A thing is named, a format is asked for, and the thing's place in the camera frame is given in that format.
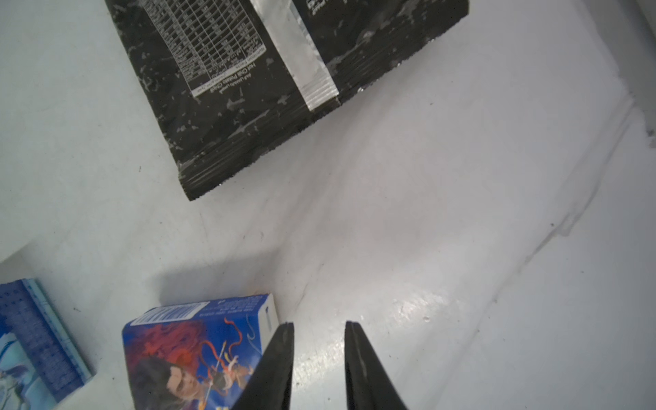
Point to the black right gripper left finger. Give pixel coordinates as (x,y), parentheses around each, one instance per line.
(271,384)

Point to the black snack bag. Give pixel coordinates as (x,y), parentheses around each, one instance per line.
(229,81)

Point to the blue red pocket tissue pack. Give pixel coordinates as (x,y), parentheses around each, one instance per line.
(197,355)

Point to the blue white pocket tissue pack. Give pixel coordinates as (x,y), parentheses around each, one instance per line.
(40,364)

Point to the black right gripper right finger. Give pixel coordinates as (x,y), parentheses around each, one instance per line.
(368,385)

